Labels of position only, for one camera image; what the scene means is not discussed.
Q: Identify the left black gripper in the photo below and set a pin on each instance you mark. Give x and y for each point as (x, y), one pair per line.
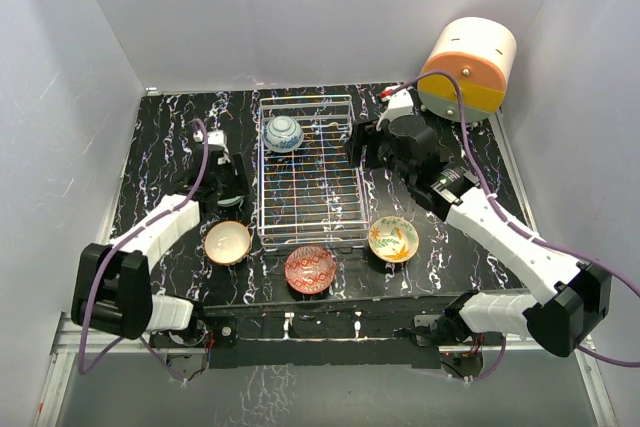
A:
(238, 184)

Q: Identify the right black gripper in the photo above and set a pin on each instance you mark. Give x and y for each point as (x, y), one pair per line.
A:
(364, 134)

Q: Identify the blue white patterned bowl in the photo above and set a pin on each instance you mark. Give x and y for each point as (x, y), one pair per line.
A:
(282, 134)

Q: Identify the pale green bowl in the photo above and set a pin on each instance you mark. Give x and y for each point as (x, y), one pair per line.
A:
(230, 202)

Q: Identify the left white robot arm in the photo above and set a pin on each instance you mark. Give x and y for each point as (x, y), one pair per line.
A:
(113, 288)

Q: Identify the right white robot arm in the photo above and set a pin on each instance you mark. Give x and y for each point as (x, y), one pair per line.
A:
(566, 297)

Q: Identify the white bowl brown rim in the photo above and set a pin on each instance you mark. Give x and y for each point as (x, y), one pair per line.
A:
(227, 243)

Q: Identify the cream bowl leaf pattern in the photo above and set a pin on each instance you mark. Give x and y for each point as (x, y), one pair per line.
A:
(393, 239)

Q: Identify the red patterned bowl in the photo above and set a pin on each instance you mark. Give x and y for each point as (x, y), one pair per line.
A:
(310, 269)

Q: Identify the pastel round drawer cabinet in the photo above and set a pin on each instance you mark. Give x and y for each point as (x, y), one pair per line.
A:
(479, 53)

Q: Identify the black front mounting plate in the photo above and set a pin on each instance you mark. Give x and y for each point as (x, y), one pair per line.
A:
(367, 331)

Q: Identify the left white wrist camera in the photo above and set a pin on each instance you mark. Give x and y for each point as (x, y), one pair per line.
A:
(215, 142)

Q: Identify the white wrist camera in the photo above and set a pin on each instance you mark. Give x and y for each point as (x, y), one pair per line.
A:
(215, 142)
(394, 105)

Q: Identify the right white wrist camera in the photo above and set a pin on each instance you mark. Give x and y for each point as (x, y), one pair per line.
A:
(394, 105)

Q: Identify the silver wire dish rack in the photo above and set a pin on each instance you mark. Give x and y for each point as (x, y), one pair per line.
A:
(311, 195)

